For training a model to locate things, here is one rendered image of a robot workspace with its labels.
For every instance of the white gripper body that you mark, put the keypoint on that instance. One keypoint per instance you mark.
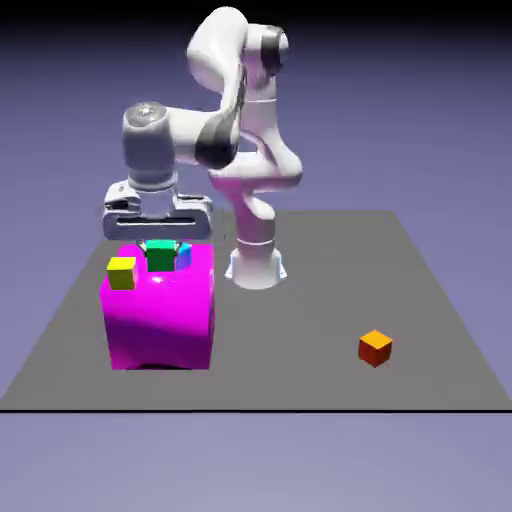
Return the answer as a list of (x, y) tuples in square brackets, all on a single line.
[(156, 228)]

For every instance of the small green cube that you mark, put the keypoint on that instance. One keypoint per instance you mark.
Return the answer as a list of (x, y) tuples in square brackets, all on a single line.
[(160, 258)]

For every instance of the small orange cube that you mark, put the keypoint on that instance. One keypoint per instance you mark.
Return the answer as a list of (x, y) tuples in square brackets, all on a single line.
[(374, 348)]

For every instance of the small blue cube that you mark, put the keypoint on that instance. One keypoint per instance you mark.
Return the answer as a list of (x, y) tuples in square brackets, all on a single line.
[(184, 256)]

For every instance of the large magenta box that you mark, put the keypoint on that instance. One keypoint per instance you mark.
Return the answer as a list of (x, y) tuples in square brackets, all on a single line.
[(158, 316)]

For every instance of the small yellow cube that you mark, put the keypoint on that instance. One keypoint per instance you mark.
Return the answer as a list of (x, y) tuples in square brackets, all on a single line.
[(121, 274)]

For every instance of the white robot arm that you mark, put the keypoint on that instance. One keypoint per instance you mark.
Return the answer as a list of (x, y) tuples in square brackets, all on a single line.
[(256, 160)]

